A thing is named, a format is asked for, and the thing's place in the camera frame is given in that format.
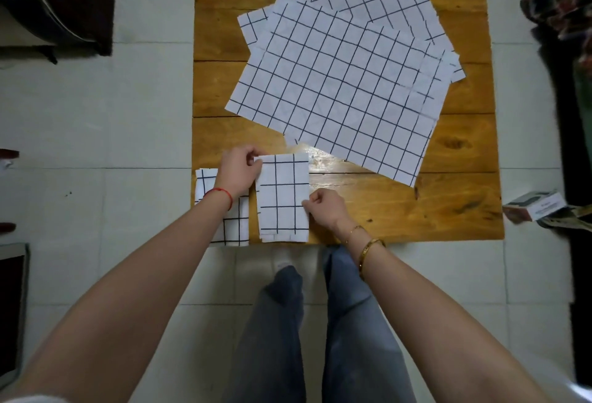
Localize person's left hand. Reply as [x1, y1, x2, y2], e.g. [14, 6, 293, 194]
[212, 144, 269, 200]

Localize pile of grid cloths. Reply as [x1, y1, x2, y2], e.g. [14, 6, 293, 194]
[224, 0, 467, 188]

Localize person's denim trousers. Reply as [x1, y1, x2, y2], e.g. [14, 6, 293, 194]
[221, 245, 417, 403]

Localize cream and denim armchair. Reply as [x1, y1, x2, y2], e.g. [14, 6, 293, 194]
[0, 0, 117, 64]

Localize beige perforated strap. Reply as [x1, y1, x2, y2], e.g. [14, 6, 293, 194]
[536, 203, 592, 232]

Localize person's right forearm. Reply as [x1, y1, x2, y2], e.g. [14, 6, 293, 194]
[335, 224, 556, 403]

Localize small white orange box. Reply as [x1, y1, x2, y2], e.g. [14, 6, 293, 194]
[503, 190, 566, 224]

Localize wooden table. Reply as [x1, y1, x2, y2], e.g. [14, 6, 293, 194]
[191, 0, 505, 245]

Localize gold bangle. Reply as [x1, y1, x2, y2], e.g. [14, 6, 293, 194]
[357, 237, 387, 281]

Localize person's right hand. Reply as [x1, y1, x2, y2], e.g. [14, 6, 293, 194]
[302, 187, 357, 240]

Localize person's left forearm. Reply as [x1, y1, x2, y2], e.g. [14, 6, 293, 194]
[0, 192, 234, 403]

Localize long cream and denim sofa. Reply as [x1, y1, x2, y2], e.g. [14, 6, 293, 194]
[536, 0, 592, 385]

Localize green cloth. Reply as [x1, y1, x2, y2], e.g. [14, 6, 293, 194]
[573, 55, 592, 168]

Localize dark red refrigerator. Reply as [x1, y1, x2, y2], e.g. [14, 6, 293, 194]
[0, 243, 31, 389]

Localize thin gold chain bracelet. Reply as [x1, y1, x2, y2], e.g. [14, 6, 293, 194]
[342, 224, 366, 246]

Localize red string bracelet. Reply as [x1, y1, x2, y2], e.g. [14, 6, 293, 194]
[202, 187, 234, 212]

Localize person's white shirt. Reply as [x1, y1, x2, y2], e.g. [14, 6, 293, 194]
[0, 393, 70, 403]

